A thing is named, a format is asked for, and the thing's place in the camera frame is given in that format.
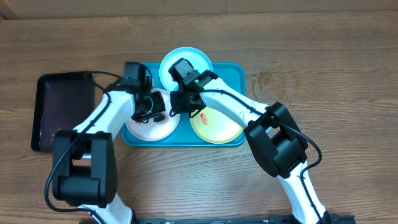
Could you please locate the white plate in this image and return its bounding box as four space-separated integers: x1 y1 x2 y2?
125 88 180 141

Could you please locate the black rectangular tray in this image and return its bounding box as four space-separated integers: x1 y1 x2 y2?
30 71 95 152

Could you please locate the light blue plate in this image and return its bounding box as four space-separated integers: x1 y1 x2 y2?
159 47 213 91

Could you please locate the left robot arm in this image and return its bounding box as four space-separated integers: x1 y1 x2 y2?
44 62 165 223

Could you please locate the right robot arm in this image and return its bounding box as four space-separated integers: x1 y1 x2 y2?
169 58 331 223

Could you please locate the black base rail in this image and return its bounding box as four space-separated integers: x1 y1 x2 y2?
79 214 356 224

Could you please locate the yellow-green plate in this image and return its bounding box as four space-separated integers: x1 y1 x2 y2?
190 108 243 144

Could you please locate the teal plastic tray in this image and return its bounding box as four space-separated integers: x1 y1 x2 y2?
121 62 249 147

